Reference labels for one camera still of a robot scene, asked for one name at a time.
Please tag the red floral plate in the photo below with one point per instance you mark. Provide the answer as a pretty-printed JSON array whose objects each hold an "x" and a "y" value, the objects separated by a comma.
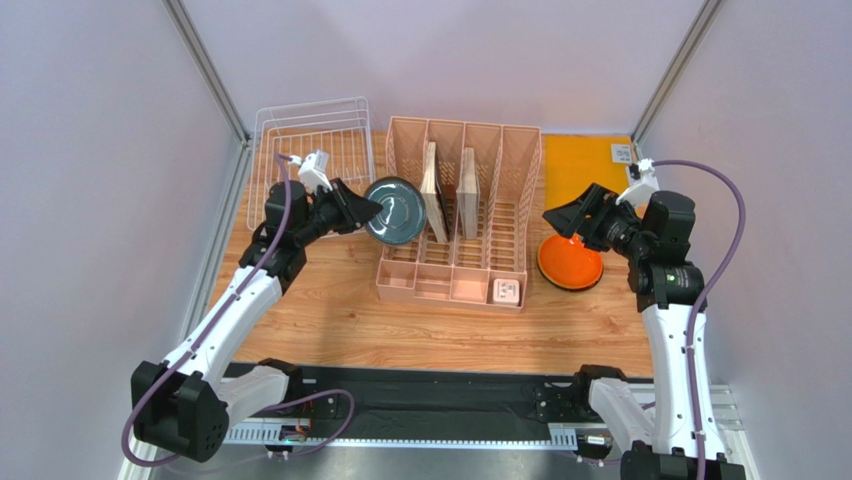
[{"x": 572, "y": 275}]

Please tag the dark teal plate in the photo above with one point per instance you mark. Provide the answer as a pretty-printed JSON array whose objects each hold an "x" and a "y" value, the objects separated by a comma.
[{"x": 402, "y": 217}]

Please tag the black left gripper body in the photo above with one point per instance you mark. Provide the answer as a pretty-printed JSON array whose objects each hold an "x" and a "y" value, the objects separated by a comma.
[{"x": 324, "y": 217}]

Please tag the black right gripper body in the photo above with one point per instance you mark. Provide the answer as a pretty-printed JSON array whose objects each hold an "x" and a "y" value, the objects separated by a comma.
[{"x": 595, "y": 219}]

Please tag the orange plate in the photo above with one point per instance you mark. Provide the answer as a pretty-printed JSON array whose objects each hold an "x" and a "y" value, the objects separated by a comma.
[{"x": 559, "y": 247}]

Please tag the right wooden board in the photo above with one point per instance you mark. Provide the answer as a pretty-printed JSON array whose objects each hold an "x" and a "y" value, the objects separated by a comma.
[{"x": 467, "y": 193}]

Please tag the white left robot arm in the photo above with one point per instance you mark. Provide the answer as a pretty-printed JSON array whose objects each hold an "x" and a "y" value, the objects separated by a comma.
[{"x": 182, "y": 406}]

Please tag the white label sticker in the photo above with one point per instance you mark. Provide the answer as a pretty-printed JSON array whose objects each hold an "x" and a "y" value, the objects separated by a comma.
[{"x": 621, "y": 153}]

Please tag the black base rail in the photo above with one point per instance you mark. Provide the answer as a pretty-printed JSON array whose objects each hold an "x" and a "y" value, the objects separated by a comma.
[{"x": 431, "y": 409}]

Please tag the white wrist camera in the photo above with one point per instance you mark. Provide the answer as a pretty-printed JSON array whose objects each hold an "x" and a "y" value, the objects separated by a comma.
[
  {"x": 311, "y": 170},
  {"x": 643, "y": 184}
]

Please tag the left wooden board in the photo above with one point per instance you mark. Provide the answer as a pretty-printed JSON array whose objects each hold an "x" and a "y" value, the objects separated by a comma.
[{"x": 430, "y": 191}]

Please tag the wooden board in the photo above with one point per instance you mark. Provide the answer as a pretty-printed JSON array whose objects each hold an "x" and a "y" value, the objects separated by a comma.
[
  {"x": 467, "y": 193},
  {"x": 430, "y": 191}
]

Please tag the orange mat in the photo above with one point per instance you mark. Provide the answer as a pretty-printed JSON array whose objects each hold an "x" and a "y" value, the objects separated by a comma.
[{"x": 574, "y": 162}]

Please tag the white wire dish rack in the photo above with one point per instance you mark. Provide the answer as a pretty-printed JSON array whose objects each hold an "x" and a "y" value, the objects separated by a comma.
[{"x": 317, "y": 141}]

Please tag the pink plastic file organizer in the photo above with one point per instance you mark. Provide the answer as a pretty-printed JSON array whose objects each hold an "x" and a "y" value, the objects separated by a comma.
[{"x": 460, "y": 274}]

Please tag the white power socket cube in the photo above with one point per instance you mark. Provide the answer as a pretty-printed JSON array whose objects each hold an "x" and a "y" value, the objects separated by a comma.
[{"x": 506, "y": 292}]

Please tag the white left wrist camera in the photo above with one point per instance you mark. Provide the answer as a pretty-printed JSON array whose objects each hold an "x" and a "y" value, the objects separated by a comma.
[{"x": 311, "y": 170}]

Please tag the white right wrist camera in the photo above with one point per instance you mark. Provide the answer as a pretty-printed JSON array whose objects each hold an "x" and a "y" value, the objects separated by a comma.
[{"x": 643, "y": 184}]

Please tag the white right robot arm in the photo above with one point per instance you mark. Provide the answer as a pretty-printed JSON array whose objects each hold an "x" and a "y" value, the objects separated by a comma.
[{"x": 679, "y": 437}]

